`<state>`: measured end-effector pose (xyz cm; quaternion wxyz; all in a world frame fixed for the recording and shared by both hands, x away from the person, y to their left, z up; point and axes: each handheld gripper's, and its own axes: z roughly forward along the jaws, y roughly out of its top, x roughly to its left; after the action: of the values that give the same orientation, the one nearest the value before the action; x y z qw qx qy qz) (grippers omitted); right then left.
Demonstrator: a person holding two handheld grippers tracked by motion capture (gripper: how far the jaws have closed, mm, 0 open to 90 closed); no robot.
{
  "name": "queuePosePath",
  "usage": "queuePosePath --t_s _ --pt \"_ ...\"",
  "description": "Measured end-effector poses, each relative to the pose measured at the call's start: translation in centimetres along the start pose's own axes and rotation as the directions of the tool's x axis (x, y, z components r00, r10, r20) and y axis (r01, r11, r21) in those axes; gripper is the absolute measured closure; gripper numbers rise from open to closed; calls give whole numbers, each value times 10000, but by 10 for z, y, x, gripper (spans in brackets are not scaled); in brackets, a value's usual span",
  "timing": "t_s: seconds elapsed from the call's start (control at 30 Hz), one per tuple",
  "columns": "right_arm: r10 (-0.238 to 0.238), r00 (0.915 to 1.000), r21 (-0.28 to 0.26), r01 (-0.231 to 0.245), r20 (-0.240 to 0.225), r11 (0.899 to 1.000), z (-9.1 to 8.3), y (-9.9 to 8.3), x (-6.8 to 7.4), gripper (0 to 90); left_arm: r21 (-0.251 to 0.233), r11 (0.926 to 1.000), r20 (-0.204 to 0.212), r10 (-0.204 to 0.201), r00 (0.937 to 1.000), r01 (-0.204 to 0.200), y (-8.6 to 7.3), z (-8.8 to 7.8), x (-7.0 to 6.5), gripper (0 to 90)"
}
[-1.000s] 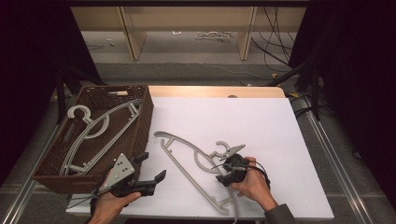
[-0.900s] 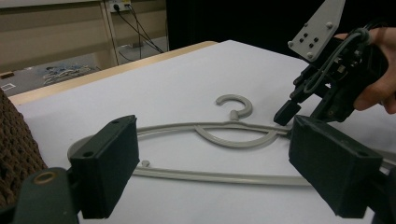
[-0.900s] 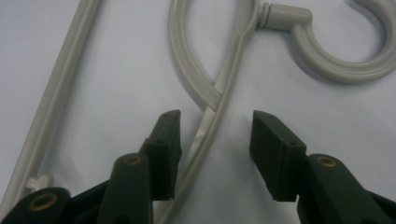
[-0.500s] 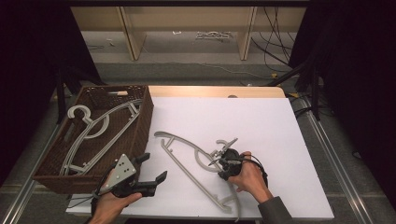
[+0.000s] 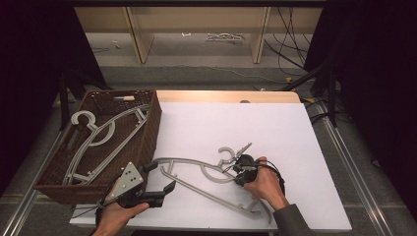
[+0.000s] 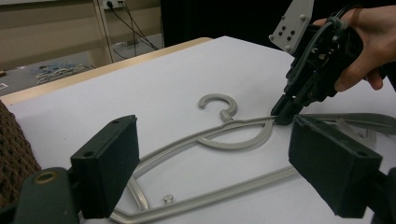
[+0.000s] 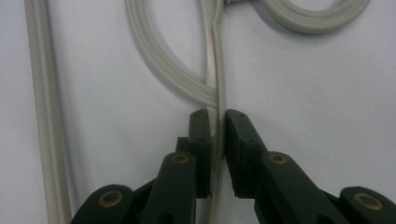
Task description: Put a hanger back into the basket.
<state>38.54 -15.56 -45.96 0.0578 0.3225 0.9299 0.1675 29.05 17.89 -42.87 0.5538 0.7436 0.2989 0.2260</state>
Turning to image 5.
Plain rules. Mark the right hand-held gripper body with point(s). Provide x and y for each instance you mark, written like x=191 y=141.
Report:
x=246 y=164

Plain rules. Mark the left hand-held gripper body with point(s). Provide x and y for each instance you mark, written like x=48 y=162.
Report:
x=129 y=182

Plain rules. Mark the brown woven basket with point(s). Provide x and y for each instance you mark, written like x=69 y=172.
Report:
x=131 y=157

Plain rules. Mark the grey plastic clothes hanger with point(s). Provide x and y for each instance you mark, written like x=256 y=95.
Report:
x=92 y=127
x=178 y=160

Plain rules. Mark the person's right hand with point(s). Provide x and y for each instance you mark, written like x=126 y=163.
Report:
x=267 y=185

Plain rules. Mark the person's left hand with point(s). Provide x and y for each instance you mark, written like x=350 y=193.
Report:
x=113 y=218

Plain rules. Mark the white board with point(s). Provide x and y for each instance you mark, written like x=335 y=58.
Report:
x=262 y=131

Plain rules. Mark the light wooden table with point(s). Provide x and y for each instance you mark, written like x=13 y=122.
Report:
x=213 y=96

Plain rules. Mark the black metal stand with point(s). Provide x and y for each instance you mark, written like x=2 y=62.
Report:
x=332 y=108
x=64 y=108

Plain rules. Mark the light wooden shelf unit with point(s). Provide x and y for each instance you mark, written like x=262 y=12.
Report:
x=141 y=42

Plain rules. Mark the black curtain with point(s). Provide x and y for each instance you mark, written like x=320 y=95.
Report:
x=26 y=65
x=377 y=65

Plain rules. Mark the metal floor rail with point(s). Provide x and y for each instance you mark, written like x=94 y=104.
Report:
x=28 y=198
x=352 y=170

